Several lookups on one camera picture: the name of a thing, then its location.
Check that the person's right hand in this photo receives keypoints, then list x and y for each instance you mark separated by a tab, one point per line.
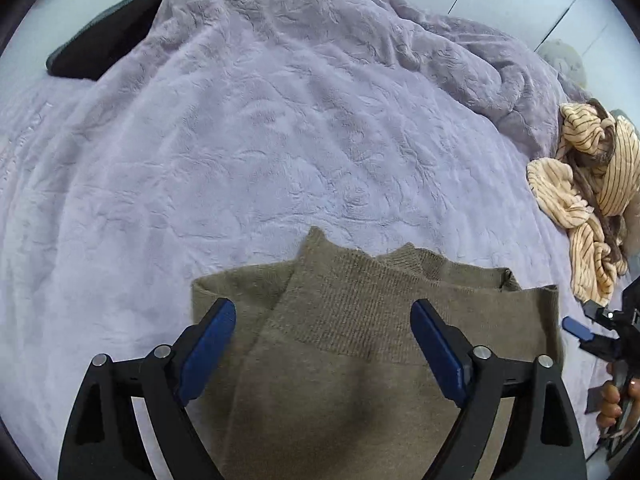
612	405

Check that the lilac plush blanket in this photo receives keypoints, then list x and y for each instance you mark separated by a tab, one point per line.
250	135

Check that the beige striped fleece garment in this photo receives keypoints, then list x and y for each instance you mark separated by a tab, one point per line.
555	190

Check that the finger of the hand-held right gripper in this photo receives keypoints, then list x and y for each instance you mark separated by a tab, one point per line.
575	327
600	312

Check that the black cushion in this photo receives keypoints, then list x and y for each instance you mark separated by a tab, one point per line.
110	45

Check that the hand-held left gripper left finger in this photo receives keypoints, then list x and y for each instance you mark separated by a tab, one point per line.
207	345

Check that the black smartphone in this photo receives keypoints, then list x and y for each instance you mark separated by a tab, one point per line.
592	400

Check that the brown knit sweater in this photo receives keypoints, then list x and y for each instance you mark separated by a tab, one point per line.
350	360

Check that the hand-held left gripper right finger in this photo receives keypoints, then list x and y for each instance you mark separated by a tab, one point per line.
440	350

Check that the silver quilted pillow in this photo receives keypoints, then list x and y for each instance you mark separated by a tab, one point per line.
562	57

